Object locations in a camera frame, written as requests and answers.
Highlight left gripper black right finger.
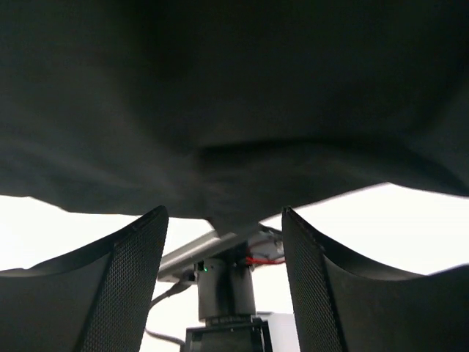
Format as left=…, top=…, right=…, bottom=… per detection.
left=281, top=208, right=468, bottom=351

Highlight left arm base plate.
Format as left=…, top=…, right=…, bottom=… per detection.
left=157, top=224, right=266, bottom=282

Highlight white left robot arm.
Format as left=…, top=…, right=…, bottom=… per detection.
left=1, top=207, right=468, bottom=351

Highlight black shorts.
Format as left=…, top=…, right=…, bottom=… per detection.
left=1, top=1, right=468, bottom=233

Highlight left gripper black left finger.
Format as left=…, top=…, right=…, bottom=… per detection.
left=1, top=206, right=169, bottom=351

